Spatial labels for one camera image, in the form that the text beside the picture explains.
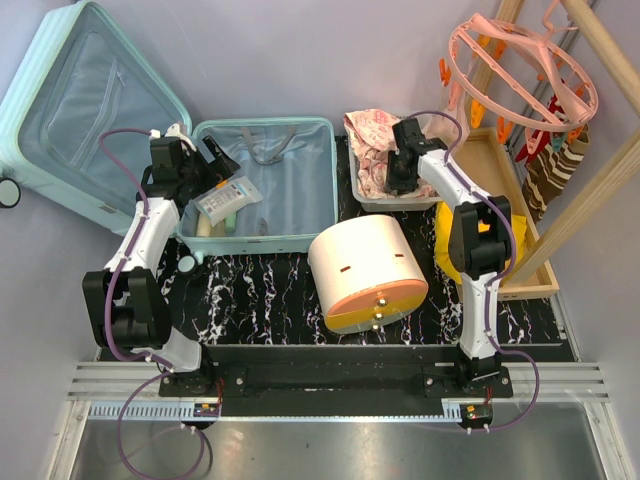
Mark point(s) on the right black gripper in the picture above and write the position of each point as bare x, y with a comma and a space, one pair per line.
392, 183

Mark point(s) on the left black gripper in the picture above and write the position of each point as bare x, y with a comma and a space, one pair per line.
220, 169

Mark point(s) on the cream pink-print cloth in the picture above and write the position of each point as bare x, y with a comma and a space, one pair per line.
371, 137

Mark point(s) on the white round drum box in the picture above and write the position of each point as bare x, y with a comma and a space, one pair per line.
365, 274

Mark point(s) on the light blue hard-shell suitcase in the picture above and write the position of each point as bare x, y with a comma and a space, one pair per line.
71, 130

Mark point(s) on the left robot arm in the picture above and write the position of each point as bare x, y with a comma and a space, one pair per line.
127, 310

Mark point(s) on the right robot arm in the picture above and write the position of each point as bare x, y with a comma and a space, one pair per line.
480, 244

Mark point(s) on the white toiletry pack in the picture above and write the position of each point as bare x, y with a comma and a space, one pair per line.
223, 201

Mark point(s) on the white perforated plastic basket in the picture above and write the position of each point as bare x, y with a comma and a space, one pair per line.
385, 204

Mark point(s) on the pale green tube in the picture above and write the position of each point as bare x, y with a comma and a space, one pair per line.
230, 224

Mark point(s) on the yellow cloth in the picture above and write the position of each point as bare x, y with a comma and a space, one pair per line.
443, 224

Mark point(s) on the translucent pink plastic bag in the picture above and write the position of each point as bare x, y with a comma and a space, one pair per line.
444, 129

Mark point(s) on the cream round bottle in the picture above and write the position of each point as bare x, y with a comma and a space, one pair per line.
204, 228

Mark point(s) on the brown striped cloth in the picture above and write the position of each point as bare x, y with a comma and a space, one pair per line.
548, 172

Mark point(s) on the red cloth item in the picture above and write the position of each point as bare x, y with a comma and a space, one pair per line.
544, 137

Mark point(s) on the pink round clip hanger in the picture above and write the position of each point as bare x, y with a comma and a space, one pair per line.
512, 72

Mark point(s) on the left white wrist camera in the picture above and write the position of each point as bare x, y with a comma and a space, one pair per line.
176, 131

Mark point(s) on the wooden hanger rack frame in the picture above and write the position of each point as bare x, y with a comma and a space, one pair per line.
613, 154

